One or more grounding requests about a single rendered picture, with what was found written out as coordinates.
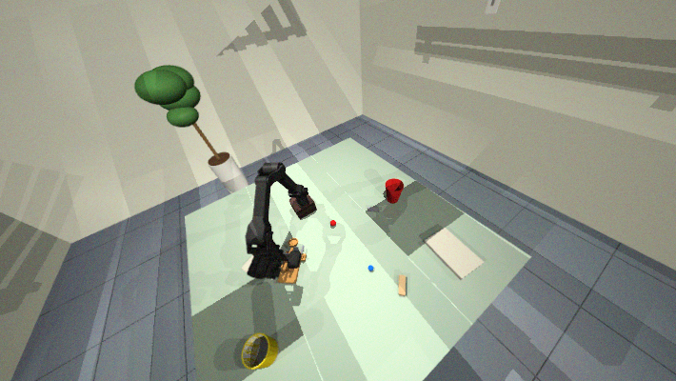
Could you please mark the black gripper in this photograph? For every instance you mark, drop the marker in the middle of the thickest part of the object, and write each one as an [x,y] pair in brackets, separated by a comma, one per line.
[293,258]

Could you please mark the red plastic cup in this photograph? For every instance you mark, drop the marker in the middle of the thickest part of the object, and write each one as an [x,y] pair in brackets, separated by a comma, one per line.
[394,188]

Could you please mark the yellow open cylinder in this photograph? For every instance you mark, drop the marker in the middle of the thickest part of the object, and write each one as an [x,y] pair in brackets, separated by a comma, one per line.
[260,351]

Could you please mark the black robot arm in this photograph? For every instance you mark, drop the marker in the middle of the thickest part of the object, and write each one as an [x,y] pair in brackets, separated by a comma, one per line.
[259,228]

